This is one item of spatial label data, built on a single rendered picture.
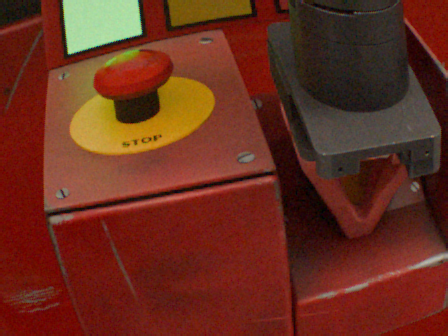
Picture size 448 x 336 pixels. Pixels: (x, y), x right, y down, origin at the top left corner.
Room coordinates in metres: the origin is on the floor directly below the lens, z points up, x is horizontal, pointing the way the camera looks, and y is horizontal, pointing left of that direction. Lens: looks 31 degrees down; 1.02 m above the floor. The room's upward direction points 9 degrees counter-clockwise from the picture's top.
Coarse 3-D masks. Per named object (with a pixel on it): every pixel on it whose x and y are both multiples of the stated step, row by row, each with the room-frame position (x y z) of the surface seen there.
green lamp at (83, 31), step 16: (64, 0) 0.55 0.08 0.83; (80, 0) 0.55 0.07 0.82; (96, 0) 0.55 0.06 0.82; (112, 0) 0.55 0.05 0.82; (128, 0) 0.55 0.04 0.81; (80, 16) 0.55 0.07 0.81; (96, 16) 0.55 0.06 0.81; (112, 16) 0.55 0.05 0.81; (128, 16) 0.55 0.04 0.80; (80, 32) 0.55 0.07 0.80; (96, 32) 0.55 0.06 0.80; (112, 32) 0.55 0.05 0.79; (128, 32) 0.55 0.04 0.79; (80, 48) 0.55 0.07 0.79
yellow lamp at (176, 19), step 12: (168, 0) 0.56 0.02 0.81; (180, 0) 0.56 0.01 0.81; (192, 0) 0.56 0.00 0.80; (204, 0) 0.56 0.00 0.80; (216, 0) 0.56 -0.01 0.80; (228, 0) 0.56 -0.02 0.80; (240, 0) 0.56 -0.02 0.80; (180, 12) 0.56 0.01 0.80; (192, 12) 0.56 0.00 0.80; (204, 12) 0.56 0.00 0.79; (216, 12) 0.56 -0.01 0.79; (228, 12) 0.56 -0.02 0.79; (240, 12) 0.56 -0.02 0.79; (180, 24) 0.56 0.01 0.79
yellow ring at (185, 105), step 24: (96, 96) 0.50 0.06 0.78; (168, 96) 0.48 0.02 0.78; (192, 96) 0.48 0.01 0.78; (72, 120) 0.48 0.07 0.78; (96, 120) 0.47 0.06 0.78; (168, 120) 0.46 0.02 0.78; (192, 120) 0.45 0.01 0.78; (96, 144) 0.45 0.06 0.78; (120, 144) 0.44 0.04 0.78; (144, 144) 0.44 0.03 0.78
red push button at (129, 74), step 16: (112, 64) 0.47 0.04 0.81; (128, 64) 0.47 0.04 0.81; (144, 64) 0.47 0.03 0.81; (160, 64) 0.47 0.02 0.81; (96, 80) 0.47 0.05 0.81; (112, 80) 0.46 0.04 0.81; (128, 80) 0.46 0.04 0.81; (144, 80) 0.46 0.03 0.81; (160, 80) 0.46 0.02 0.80; (112, 96) 0.46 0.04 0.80; (128, 96) 0.45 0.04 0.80; (144, 96) 0.46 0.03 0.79; (128, 112) 0.46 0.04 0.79; (144, 112) 0.46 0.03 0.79
